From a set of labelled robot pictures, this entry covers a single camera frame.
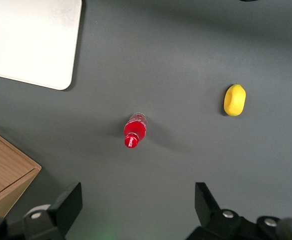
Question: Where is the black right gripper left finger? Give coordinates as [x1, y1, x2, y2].
[23, 181, 83, 240]

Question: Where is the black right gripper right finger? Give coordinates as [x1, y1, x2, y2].
[185, 181, 258, 240]

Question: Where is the light wooden board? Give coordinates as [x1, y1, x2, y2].
[0, 124, 42, 221]

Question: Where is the red cola bottle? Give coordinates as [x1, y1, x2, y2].
[123, 112, 148, 149]

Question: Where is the yellow lemon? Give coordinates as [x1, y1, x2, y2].
[223, 83, 247, 117]

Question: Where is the white rectangular tray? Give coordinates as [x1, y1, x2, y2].
[0, 0, 83, 91]

